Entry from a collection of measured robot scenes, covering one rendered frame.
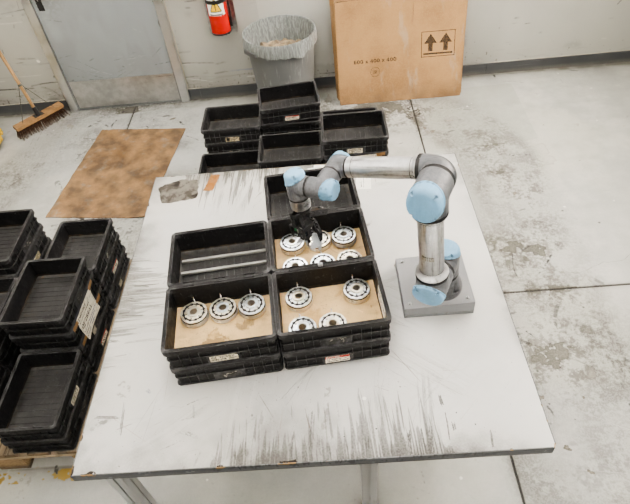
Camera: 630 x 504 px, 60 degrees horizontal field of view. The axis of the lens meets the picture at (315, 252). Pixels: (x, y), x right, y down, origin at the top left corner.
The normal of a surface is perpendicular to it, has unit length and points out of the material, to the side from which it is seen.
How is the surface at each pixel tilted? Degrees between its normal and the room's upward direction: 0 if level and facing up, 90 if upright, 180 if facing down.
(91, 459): 0
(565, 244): 0
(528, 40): 90
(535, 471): 0
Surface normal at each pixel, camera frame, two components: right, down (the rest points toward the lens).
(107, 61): 0.03, 0.72
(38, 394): -0.08, -0.69
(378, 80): 0.01, 0.47
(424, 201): -0.45, 0.59
